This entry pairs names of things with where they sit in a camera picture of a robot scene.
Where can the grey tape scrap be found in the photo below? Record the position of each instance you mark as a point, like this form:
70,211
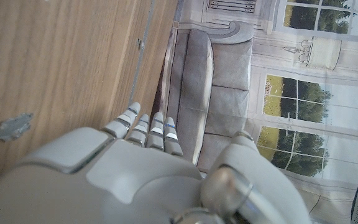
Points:
14,126

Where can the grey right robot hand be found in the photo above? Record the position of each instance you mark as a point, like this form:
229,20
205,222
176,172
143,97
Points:
120,186

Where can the printed living room backdrop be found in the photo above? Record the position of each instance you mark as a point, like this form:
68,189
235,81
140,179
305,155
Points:
291,62

